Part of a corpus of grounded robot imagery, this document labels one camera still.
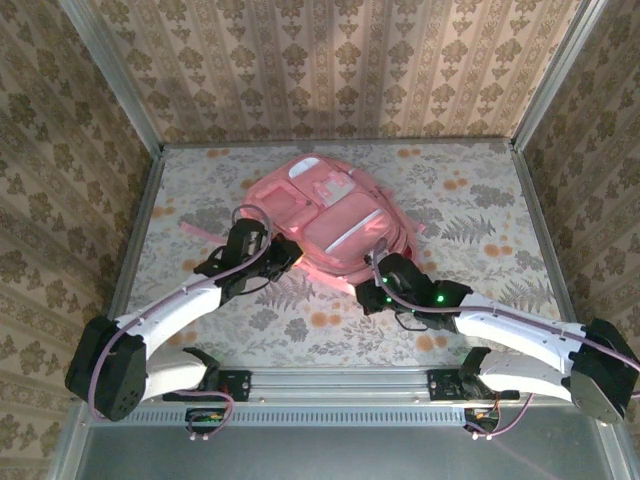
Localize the pink backpack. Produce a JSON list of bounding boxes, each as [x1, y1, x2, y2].
[[179, 153, 426, 296]]

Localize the floral table cover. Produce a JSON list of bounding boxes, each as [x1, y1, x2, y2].
[[112, 142, 576, 369]]

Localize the grey metal panel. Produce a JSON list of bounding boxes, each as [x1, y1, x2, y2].
[[49, 394, 640, 480]]

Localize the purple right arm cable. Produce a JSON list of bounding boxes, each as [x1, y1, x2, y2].
[[367, 238, 640, 441]]

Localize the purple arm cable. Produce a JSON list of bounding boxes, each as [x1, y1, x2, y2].
[[87, 214, 275, 441], [367, 238, 640, 441]]

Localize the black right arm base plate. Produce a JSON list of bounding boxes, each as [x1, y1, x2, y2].
[[427, 368, 521, 401]]

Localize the aluminium mounting rail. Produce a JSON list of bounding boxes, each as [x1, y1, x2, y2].
[[74, 363, 614, 401]]

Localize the aluminium table edge rail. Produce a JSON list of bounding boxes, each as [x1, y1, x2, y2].
[[107, 147, 169, 324], [509, 142, 599, 364]]

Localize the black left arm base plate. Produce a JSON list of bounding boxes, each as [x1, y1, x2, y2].
[[162, 369, 251, 402]]

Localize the grey slotted cable duct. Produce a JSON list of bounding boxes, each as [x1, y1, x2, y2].
[[92, 405, 599, 427]]

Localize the black cable connector box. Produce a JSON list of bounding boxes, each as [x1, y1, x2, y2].
[[463, 407, 502, 435], [184, 407, 227, 435]]

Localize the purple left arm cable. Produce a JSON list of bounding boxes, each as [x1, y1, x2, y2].
[[87, 214, 275, 441]]

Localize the aluminium frame post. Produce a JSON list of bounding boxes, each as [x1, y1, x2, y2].
[[58, 0, 166, 157], [509, 0, 609, 151]]

